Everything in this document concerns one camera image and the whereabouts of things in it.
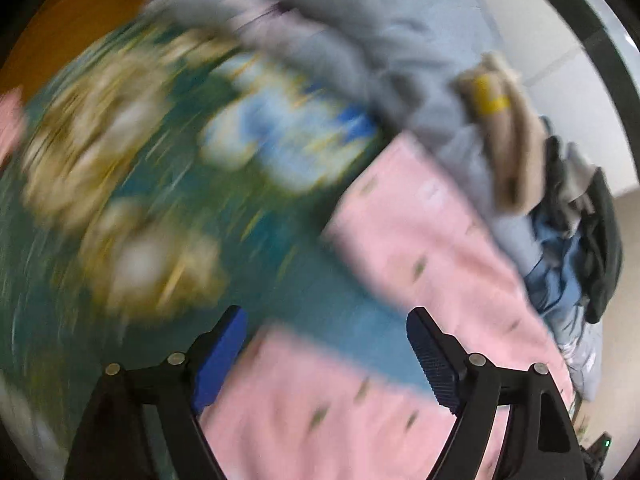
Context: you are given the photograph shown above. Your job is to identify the pink fleece pajama pants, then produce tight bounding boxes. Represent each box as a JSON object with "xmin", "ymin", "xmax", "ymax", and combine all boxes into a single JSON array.
[{"xmin": 202, "ymin": 132, "xmax": 574, "ymax": 479}]

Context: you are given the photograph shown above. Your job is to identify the dark clothes pile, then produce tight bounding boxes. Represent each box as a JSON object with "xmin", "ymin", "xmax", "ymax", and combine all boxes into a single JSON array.
[{"xmin": 540, "ymin": 136, "xmax": 623, "ymax": 324}]

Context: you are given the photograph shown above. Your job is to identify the blue denim garment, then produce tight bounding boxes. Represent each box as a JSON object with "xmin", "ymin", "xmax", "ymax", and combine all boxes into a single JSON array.
[{"xmin": 524, "ymin": 205, "xmax": 589, "ymax": 347}]

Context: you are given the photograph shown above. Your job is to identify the green floral plush blanket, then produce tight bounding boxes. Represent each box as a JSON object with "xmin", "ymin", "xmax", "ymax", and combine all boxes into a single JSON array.
[{"xmin": 1, "ymin": 23, "xmax": 388, "ymax": 479}]

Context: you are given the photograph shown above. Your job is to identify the beige yellow plaid garment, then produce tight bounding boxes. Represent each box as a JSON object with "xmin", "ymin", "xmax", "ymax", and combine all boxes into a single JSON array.
[{"xmin": 456, "ymin": 52, "xmax": 547, "ymax": 216}]

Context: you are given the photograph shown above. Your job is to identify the pink knitted cloth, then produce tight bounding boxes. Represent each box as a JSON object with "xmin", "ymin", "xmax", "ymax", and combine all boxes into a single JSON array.
[{"xmin": 0, "ymin": 87, "xmax": 27, "ymax": 165}]

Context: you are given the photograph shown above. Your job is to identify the grey floral quilt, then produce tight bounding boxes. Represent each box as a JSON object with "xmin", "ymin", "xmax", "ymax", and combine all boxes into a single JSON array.
[{"xmin": 144, "ymin": 0, "xmax": 602, "ymax": 401}]

